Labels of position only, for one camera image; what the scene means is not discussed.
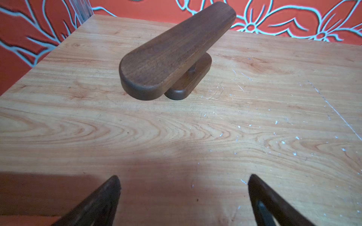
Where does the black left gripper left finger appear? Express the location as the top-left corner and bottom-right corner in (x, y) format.
(53, 175), (121, 226)

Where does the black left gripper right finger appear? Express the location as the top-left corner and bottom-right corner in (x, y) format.
(248, 174), (314, 226)

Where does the dark wooden watch stand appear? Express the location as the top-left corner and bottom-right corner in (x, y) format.
(119, 2), (236, 100)

